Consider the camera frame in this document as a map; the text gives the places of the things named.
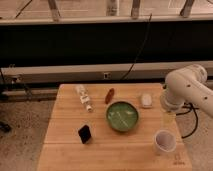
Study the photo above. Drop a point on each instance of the translucent yellowish gripper tool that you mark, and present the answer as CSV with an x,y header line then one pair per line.
x,y
168,118

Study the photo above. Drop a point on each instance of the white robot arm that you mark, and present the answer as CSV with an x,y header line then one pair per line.
x,y
187,84

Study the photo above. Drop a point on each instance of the black eraser block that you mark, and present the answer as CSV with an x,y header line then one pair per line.
x,y
84,134

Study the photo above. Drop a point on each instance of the white paper cup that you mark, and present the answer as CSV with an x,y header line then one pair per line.
x,y
164,142

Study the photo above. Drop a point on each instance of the brown sausage-shaped object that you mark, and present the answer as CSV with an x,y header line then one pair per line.
x,y
109,96

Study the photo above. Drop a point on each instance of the wooden table board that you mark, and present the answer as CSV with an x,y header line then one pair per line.
x,y
108,150

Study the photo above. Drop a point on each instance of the white wall socket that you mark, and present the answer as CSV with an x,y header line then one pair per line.
x,y
106,76

